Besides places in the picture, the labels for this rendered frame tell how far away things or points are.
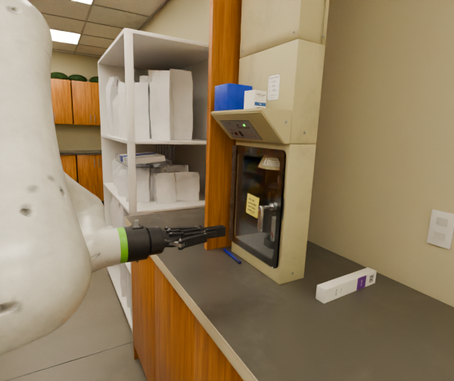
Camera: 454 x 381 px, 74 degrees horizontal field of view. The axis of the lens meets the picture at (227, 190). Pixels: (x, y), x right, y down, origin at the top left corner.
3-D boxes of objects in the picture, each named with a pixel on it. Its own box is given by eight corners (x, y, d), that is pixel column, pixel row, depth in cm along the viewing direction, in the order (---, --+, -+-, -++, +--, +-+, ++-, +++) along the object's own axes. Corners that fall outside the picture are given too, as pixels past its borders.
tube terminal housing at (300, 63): (277, 241, 142) (289, 67, 127) (331, 270, 114) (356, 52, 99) (231, 250, 130) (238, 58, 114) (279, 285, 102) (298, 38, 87)
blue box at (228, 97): (237, 113, 117) (237, 88, 115) (251, 112, 108) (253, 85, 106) (213, 111, 112) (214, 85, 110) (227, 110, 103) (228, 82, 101)
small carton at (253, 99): (255, 111, 102) (256, 92, 100) (265, 110, 98) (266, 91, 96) (243, 109, 99) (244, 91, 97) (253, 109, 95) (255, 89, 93)
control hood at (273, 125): (235, 139, 120) (236, 113, 118) (290, 144, 93) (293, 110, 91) (209, 138, 115) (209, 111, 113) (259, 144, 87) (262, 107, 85)
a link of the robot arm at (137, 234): (121, 257, 84) (128, 271, 76) (119, 216, 81) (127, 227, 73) (143, 253, 87) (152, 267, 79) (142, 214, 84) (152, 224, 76)
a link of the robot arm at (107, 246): (65, 286, 72) (63, 258, 65) (61, 244, 79) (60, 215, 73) (126, 274, 79) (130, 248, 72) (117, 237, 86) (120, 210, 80)
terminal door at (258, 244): (231, 240, 128) (235, 144, 120) (278, 270, 102) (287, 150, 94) (230, 240, 127) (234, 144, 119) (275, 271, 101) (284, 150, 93)
